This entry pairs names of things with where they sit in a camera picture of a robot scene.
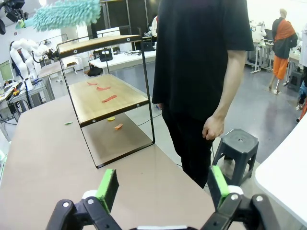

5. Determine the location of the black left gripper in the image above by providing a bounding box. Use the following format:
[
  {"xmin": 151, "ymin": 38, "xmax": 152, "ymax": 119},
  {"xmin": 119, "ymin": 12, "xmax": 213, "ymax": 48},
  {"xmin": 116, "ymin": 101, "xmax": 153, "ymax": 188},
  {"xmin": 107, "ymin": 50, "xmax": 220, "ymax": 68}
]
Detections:
[{"xmin": 0, "ymin": 0, "xmax": 29, "ymax": 23}]

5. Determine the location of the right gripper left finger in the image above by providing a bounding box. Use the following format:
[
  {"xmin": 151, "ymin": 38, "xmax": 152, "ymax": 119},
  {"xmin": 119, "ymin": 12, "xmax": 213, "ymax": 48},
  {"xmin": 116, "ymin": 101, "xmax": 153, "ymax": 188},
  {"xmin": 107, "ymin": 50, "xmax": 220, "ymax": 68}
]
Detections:
[{"xmin": 45, "ymin": 169, "xmax": 125, "ymax": 230}]

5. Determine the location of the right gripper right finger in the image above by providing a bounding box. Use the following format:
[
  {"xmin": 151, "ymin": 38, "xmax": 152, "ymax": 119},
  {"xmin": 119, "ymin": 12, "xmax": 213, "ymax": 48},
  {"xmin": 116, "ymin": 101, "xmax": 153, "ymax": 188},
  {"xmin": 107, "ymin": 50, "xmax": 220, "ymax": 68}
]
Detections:
[{"xmin": 201, "ymin": 165, "xmax": 281, "ymax": 230}]

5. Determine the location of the teal microfibre duster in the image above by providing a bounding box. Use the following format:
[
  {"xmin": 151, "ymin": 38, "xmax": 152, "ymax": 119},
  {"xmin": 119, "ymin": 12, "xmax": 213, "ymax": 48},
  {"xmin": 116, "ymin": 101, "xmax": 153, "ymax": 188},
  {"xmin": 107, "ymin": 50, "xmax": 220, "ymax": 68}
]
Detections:
[{"xmin": 15, "ymin": 0, "xmax": 102, "ymax": 32}]

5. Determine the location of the person's left forearm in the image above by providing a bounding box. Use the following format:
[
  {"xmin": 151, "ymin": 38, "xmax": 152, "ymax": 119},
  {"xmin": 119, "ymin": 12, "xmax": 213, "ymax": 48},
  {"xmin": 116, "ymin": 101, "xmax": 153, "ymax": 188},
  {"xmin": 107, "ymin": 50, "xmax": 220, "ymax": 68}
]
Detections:
[{"xmin": 212, "ymin": 67, "xmax": 247, "ymax": 119}]

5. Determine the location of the two-tier wooden metal shelf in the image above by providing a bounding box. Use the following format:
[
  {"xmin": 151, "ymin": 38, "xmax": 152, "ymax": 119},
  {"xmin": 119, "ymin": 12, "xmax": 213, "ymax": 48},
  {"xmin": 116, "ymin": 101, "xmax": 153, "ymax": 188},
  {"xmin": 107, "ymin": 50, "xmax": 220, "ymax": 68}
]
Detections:
[{"xmin": 56, "ymin": 34, "xmax": 156, "ymax": 169}]

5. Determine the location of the person's left hand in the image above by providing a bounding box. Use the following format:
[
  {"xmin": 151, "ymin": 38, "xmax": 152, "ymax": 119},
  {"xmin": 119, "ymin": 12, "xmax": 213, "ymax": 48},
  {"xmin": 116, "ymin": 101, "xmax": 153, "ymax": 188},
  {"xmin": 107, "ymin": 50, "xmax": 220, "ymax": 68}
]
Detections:
[{"xmin": 202, "ymin": 115, "xmax": 225, "ymax": 141}]

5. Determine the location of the dark grey plastic stool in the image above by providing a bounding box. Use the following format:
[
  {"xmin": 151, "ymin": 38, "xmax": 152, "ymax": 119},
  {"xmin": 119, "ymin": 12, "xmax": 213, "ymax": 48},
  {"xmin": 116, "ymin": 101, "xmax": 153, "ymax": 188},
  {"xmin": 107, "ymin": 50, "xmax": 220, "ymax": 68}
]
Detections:
[
  {"xmin": 211, "ymin": 128, "xmax": 260, "ymax": 187},
  {"xmin": 287, "ymin": 70, "xmax": 303, "ymax": 93}
]

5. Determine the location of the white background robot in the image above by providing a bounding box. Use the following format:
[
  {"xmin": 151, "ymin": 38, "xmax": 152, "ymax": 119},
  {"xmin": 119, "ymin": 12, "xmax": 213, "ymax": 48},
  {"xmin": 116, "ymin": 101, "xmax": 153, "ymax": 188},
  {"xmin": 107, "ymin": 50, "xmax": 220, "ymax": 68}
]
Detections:
[
  {"xmin": 249, "ymin": 20, "xmax": 267, "ymax": 44},
  {"xmin": 9, "ymin": 38, "xmax": 59, "ymax": 87}
]

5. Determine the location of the small lit computer screen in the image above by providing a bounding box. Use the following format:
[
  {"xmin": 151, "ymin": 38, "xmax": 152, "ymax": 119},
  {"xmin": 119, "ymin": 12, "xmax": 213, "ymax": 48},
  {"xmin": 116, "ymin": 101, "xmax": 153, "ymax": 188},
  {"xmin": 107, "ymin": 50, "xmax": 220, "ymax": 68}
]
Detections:
[{"xmin": 0, "ymin": 59, "xmax": 14, "ymax": 82}]

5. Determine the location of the large white table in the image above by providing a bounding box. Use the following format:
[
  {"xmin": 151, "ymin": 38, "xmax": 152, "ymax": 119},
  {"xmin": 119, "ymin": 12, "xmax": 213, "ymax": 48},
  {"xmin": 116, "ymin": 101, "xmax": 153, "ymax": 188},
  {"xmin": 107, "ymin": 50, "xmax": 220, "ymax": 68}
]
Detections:
[{"xmin": 254, "ymin": 124, "xmax": 307, "ymax": 227}]

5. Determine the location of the brown background table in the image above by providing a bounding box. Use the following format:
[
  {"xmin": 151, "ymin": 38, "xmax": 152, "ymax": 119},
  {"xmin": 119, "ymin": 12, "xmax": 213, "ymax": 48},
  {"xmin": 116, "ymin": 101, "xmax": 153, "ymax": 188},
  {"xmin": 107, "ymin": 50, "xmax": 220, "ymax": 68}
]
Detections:
[{"xmin": 38, "ymin": 61, "xmax": 72, "ymax": 80}]

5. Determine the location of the black bag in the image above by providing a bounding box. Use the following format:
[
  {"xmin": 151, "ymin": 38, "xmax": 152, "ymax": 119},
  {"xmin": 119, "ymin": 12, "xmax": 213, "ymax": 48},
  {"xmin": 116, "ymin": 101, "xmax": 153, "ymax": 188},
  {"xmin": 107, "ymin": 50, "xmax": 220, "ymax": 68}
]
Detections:
[{"xmin": 99, "ymin": 49, "xmax": 113, "ymax": 62}]

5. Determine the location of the long white background table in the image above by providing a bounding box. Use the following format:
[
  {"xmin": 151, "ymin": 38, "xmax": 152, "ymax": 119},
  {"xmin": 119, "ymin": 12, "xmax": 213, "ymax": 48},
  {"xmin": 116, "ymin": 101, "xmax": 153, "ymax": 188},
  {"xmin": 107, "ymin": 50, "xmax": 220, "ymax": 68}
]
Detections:
[{"xmin": 89, "ymin": 49, "xmax": 158, "ymax": 75}]

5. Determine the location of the person in black clothes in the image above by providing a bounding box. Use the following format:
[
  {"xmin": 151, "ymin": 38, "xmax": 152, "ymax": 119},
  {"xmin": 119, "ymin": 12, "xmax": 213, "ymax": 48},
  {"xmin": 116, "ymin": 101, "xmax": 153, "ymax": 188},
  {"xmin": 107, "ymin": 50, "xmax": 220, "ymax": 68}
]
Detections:
[{"xmin": 152, "ymin": 0, "xmax": 255, "ymax": 189}]

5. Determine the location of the mannequin in orange clothes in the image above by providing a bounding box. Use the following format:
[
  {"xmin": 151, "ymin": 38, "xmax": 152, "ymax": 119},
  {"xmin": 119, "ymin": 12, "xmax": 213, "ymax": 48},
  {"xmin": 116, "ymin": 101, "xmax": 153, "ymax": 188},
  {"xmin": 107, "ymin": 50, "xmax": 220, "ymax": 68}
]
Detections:
[{"xmin": 268, "ymin": 8, "xmax": 298, "ymax": 95}]

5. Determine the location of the aluminium frame workbench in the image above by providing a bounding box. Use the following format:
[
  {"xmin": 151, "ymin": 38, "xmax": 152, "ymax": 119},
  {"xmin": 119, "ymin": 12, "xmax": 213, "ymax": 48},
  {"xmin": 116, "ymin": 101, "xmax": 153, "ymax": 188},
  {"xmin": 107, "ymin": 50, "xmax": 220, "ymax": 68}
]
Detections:
[{"xmin": 0, "ymin": 76, "xmax": 55, "ymax": 125}]

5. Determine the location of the white metal table frame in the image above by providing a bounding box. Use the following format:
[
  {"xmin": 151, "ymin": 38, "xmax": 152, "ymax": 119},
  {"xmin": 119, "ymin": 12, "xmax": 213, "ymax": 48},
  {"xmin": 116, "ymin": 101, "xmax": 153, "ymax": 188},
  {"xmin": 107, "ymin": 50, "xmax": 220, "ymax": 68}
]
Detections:
[{"xmin": 248, "ymin": 43, "xmax": 274, "ymax": 74}]

